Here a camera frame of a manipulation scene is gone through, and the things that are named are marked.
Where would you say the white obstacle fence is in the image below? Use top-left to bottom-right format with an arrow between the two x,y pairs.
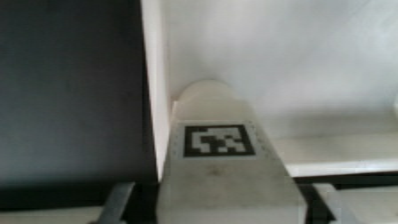
0,183 -> 398,224

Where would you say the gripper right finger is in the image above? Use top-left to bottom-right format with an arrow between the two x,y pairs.
299,183 -> 338,224

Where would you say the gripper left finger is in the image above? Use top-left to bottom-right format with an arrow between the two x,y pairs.
98,181 -> 161,224

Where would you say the white table leg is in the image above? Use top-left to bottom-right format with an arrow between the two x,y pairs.
155,79 -> 310,224

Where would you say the white square tabletop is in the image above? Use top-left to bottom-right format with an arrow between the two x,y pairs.
141,0 -> 398,177

